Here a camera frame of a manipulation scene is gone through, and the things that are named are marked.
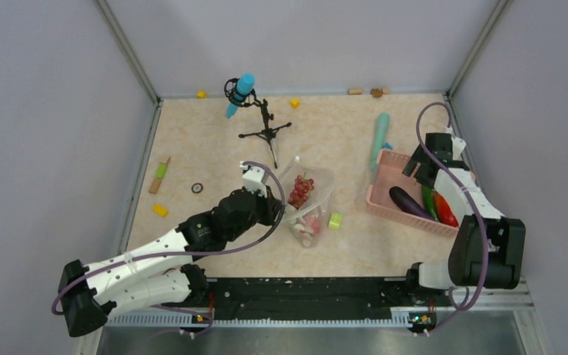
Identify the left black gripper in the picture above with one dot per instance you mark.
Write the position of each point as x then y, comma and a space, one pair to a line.
272, 206

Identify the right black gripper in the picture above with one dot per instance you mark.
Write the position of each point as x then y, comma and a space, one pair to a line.
418, 157

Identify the purple eggplant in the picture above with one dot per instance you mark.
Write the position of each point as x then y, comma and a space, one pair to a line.
406, 203

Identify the red grape bunch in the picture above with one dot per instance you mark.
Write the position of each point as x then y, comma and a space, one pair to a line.
302, 189

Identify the clear zip top bag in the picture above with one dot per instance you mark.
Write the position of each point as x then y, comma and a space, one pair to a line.
318, 205

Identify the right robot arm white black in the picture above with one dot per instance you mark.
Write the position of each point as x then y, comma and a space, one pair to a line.
488, 249

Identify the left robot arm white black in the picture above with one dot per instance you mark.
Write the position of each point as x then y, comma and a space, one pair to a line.
163, 271

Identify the pink plastic basket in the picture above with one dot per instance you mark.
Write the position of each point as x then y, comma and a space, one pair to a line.
389, 173

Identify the green cucumber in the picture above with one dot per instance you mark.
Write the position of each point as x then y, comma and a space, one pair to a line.
428, 202

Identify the teal cylinder tube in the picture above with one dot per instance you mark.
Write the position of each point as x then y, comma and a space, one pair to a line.
380, 132

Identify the poker chip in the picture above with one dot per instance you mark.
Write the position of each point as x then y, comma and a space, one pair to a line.
197, 188

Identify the red pepper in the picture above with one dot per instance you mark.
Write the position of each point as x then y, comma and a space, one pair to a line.
444, 211

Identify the brown wooden piece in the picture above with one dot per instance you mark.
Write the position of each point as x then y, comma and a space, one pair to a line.
379, 92

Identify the yellow block near left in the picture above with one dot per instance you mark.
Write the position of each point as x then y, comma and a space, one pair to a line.
160, 210

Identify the green and wood block stick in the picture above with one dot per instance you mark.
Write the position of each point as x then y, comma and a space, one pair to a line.
160, 173

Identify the wooden cork cylinder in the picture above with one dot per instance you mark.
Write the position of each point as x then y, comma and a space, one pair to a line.
355, 91

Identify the lime green toy brick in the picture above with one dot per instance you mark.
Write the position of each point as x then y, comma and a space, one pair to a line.
335, 220

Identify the yellow cube at back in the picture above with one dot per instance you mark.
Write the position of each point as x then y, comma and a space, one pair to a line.
295, 103

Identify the black microphone tripod stand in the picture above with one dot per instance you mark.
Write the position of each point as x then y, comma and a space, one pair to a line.
267, 133

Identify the blue microphone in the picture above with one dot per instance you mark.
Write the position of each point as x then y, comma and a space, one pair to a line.
236, 91

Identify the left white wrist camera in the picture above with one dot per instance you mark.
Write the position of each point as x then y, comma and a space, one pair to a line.
254, 177

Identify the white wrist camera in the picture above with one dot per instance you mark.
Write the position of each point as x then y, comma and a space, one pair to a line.
458, 144
254, 177

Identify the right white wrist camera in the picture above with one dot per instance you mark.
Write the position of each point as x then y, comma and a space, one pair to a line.
458, 144

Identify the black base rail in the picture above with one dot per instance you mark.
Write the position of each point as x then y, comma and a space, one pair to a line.
307, 299

